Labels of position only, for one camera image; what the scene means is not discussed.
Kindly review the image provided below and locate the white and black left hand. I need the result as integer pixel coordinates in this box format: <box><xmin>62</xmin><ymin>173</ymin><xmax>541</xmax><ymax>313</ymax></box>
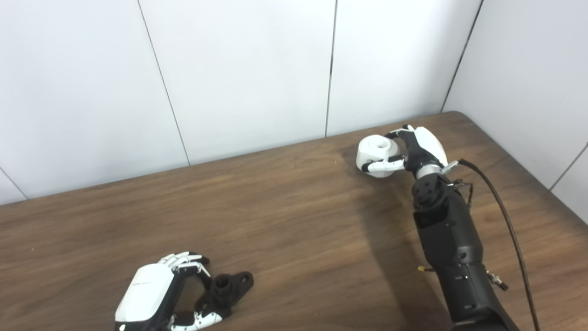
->
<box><xmin>114</xmin><ymin>251</ymin><xmax>224</xmax><ymax>331</ymax></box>

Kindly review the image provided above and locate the white and black right hand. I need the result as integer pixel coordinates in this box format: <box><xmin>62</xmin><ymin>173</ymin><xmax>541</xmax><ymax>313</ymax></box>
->
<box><xmin>361</xmin><ymin>124</ymin><xmax>449</xmax><ymax>178</ymax></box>

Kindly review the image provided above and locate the round white piece with holes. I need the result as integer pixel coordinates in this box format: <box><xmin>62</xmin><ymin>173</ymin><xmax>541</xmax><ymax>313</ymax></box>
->
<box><xmin>356</xmin><ymin>135</ymin><xmax>401</xmax><ymax>178</ymax></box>

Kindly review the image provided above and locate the black flanged holder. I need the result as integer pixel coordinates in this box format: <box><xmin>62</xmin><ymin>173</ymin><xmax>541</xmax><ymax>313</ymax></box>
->
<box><xmin>194</xmin><ymin>271</ymin><xmax>254</xmax><ymax>319</ymax></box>

